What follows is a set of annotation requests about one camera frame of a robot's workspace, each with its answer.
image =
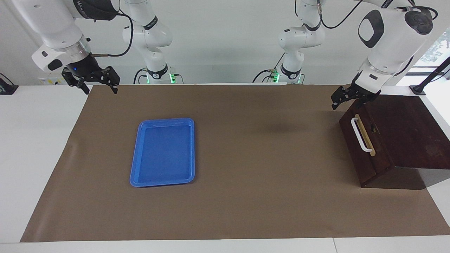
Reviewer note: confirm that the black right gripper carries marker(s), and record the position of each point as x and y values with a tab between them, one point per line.
84	70

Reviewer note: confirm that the dark wooden drawer cabinet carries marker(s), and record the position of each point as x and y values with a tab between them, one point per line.
404	130

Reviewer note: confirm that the white wall power outlet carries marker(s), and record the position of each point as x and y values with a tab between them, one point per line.
49	80

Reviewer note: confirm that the brown paper table mat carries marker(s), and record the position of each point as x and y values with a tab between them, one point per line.
246	196

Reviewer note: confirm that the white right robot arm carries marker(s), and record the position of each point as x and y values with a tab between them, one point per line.
52	28

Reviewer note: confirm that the black table clamp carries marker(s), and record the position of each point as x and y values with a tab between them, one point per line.
7	89

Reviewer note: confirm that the blue plastic tray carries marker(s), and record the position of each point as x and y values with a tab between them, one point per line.
161	151

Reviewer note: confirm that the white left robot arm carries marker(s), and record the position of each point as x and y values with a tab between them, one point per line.
390	38

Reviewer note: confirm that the black camera stand clamp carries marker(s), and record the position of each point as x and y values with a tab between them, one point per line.
417	90

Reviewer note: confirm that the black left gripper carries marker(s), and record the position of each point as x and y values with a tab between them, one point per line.
365	90

